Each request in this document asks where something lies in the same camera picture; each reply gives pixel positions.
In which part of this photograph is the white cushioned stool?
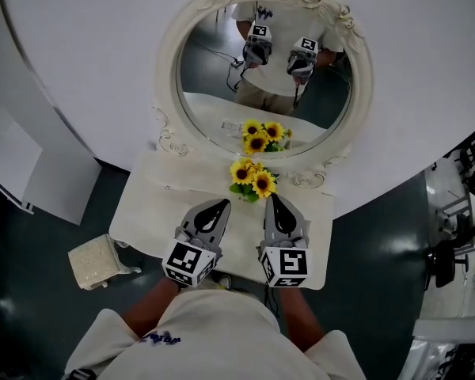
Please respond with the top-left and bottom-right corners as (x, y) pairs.
(66, 234), (143, 291)

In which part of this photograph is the white dressing table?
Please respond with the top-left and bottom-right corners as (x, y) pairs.
(108, 148), (336, 291)

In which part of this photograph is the black cable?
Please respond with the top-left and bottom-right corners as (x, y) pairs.
(263, 283), (281, 320)

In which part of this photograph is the white office desk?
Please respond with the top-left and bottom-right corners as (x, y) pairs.
(422, 148), (475, 320)

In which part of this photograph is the oval mirror with ornate white frame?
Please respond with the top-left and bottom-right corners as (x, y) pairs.
(152, 0), (375, 189)

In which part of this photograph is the person's white t-shirt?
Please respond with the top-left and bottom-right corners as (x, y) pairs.
(63, 289), (367, 380)

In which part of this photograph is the person's right forearm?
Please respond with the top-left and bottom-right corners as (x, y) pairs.
(279, 285), (326, 352)

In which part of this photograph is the small white board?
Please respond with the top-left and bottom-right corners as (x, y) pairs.
(0, 91), (44, 217)

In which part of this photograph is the person's white shoe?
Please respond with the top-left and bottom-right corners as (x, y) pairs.
(206, 273), (233, 291)

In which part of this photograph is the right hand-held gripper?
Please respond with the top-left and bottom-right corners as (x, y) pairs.
(256, 192), (314, 289)

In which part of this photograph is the tall white partition panel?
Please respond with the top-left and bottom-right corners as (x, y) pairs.
(0, 0), (103, 226)

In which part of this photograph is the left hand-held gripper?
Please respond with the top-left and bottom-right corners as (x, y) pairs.
(161, 198), (233, 289)

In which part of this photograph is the white bench with dark clutter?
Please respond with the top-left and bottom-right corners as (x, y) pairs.
(403, 313), (475, 380)

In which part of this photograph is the black office chair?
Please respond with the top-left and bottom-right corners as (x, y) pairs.
(425, 237), (470, 291)

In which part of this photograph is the person's left forearm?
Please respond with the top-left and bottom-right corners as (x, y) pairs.
(120, 275), (183, 342)

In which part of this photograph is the yellow sunflower bouquet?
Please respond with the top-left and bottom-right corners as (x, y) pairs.
(228, 157), (280, 204)

